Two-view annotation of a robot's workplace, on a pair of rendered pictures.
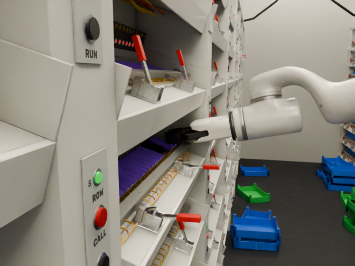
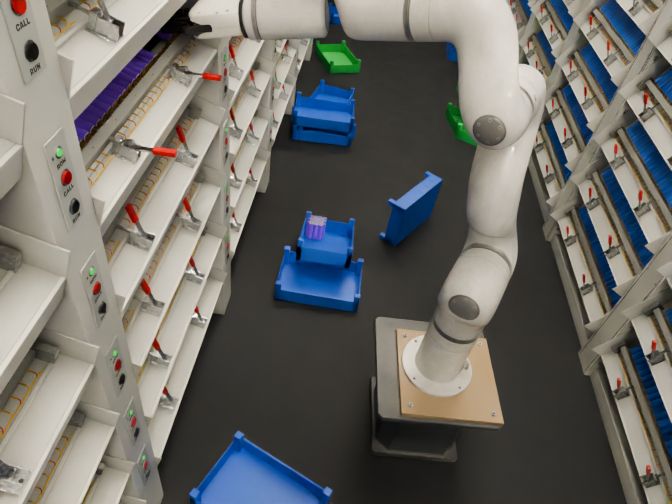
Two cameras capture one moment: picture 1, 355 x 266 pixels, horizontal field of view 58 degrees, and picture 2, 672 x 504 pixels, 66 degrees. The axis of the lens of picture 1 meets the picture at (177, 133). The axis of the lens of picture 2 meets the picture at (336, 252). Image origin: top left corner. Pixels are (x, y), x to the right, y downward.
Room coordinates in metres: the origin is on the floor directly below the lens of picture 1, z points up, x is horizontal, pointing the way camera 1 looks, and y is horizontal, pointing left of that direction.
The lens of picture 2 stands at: (-0.27, -0.13, 1.44)
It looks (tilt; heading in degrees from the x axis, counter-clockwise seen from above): 44 degrees down; 346
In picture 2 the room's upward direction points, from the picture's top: 11 degrees clockwise
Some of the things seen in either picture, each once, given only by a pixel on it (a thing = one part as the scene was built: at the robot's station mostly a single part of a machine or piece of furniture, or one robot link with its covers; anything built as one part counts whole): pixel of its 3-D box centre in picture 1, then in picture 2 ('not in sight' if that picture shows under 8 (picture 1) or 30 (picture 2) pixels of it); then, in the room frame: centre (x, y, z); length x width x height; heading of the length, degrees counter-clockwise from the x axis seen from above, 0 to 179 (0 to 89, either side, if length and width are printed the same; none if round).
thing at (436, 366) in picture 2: not in sight; (445, 345); (0.47, -0.65, 0.39); 0.19 x 0.19 x 0.18
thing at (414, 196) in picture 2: not in sight; (410, 208); (1.36, -0.84, 0.10); 0.30 x 0.08 x 0.20; 134
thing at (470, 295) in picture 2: not in sight; (467, 300); (0.44, -0.64, 0.60); 0.19 x 0.12 x 0.24; 144
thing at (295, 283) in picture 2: not in sight; (320, 278); (1.02, -0.42, 0.04); 0.30 x 0.20 x 0.08; 77
